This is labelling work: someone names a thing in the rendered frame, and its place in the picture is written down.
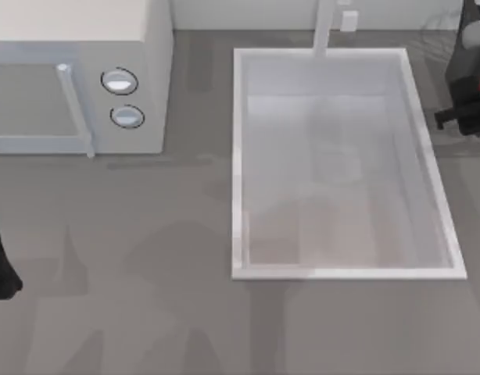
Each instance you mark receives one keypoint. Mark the white sink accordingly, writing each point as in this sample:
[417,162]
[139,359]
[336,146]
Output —
[341,176]

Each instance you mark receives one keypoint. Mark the tall white tap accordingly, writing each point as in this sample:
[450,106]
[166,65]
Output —
[322,27]

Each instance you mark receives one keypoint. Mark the pale microwave oven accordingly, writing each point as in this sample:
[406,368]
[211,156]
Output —
[154,97]

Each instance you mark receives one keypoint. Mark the small round microwave knob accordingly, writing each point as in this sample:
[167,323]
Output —
[127,116]

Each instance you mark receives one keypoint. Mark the large round microwave knob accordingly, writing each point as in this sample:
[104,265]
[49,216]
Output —
[119,81]

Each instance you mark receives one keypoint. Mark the microwave oven door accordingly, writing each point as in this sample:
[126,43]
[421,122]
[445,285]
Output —
[29,97]

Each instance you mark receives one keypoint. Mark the white wall socket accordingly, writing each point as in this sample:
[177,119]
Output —
[349,21]

